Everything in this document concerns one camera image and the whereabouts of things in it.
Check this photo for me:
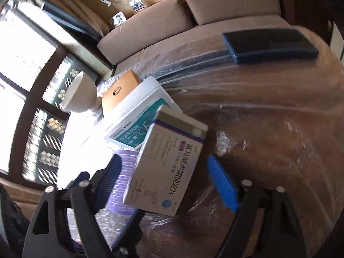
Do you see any right sofa back cushion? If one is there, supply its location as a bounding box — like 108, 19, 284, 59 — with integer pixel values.
185, 0, 281, 25

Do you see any orange brown small box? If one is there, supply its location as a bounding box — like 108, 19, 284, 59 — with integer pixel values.
102, 69, 142, 116

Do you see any purple hair roller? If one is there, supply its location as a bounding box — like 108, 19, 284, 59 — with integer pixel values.
106, 150, 138, 215

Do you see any photo frame far left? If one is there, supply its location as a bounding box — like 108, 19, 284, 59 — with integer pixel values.
110, 12, 126, 28

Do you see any metal wall hook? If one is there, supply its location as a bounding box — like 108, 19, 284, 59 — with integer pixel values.
100, 0, 112, 7

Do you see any photo frame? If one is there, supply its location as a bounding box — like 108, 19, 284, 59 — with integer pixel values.
129, 0, 145, 13
110, 12, 126, 28

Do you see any beige curtain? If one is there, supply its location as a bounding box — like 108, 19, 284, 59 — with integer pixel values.
40, 0, 110, 41

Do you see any white purple medicine box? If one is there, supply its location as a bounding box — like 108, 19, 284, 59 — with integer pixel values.
123, 105, 208, 216

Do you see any dark wooden cabinet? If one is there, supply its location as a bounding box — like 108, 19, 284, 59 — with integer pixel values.
280, 0, 343, 44

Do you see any blue-edged black tablet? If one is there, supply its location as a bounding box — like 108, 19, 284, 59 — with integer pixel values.
222, 28, 318, 65

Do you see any white footed teacup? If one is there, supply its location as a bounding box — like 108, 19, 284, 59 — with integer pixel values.
61, 72, 102, 112

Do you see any clear plastic table cover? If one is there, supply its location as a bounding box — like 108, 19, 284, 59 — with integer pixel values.
67, 25, 344, 258

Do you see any left sofa back cushion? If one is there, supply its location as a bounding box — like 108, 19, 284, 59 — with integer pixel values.
97, 0, 194, 65

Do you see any sofa cushion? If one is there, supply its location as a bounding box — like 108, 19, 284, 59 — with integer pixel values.
185, 0, 281, 25
97, 0, 194, 65

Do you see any white teal floss box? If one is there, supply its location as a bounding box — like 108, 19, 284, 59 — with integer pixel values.
103, 76, 182, 150

